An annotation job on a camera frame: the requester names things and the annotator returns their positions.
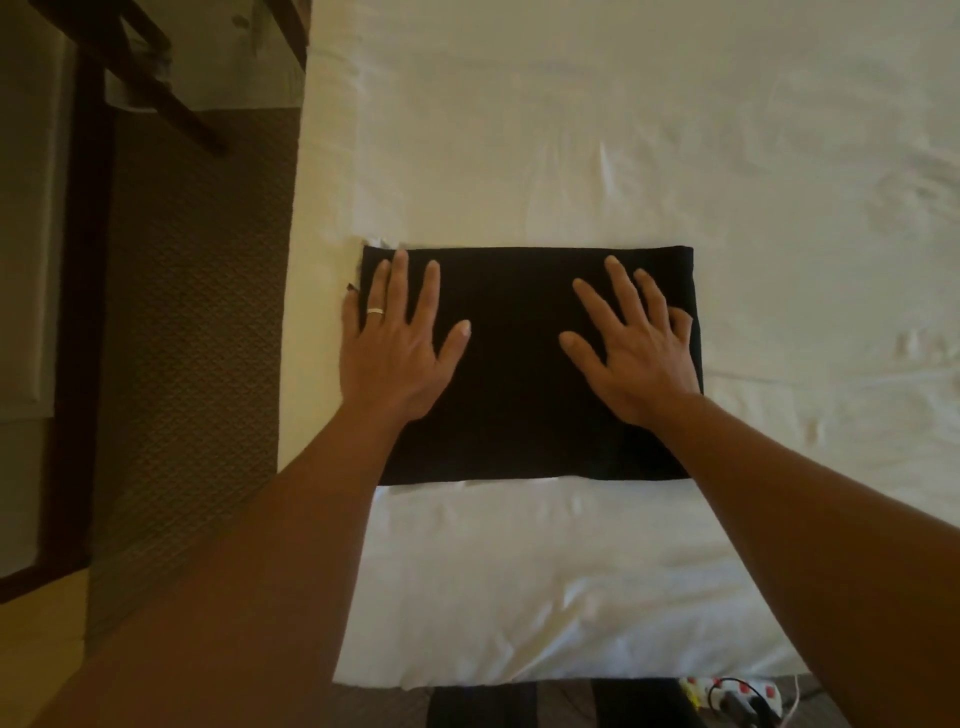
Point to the person's right leg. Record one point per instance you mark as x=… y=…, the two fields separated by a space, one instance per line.
x=645 y=705

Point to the white bed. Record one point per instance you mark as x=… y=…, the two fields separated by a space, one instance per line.
x=675 y=120

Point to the person's left leg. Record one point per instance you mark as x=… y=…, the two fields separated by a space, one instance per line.
x=480 y=705

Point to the white power strip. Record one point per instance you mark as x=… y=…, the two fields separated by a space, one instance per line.
x=743 y=693

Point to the person's right hand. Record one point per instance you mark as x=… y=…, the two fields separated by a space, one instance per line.
x=638 y=353

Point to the person's right forearm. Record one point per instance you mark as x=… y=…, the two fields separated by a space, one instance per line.
x=833 y=555

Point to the black round stool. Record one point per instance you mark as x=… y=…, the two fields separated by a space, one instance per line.
x=135 y=53

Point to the person's left forearm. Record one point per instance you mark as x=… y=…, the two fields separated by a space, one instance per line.
x=210 y=600

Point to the white and black t-shirt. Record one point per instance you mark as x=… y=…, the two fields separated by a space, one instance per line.
x=525 y=375

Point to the person's left hand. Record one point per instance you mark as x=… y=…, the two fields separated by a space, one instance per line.
x=393 y=353

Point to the person's leg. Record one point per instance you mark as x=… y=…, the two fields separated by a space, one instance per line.
x=480 y=705
x=645 y=705

